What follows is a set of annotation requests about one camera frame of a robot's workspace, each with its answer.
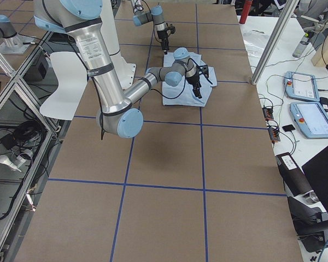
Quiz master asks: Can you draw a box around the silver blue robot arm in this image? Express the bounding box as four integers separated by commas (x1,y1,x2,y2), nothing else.
130,1,176,55
33,1,209,138

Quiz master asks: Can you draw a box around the light blue button shirt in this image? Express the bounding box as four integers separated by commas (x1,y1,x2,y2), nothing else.
159,47,217,107

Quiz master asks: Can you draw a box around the lower blue teach pendant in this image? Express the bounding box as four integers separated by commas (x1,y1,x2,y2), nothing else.
289,102,328,139

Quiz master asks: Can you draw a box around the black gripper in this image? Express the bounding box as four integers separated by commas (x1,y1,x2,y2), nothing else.
155,23,175,55
186,64,209,99

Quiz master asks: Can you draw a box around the black monitor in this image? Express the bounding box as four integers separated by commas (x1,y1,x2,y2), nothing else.
302,146,328,212

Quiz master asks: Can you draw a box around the clear plastic bag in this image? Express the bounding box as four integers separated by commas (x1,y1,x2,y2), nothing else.
239,24,271,58

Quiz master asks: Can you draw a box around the red bottle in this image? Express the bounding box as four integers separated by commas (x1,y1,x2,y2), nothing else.
239,0,253,24

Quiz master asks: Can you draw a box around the upper blue teach pendant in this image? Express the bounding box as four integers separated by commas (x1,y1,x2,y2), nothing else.
284,71,320,102

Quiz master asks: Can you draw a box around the white curved panel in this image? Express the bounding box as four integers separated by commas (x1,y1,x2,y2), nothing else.
39,51,87,120

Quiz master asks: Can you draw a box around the aluminium frame post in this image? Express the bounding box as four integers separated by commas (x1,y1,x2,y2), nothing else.
251,0,298,85

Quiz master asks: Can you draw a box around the blue teach pendant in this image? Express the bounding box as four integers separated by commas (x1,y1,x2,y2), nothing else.
289,102,328,139
284,71,320,102

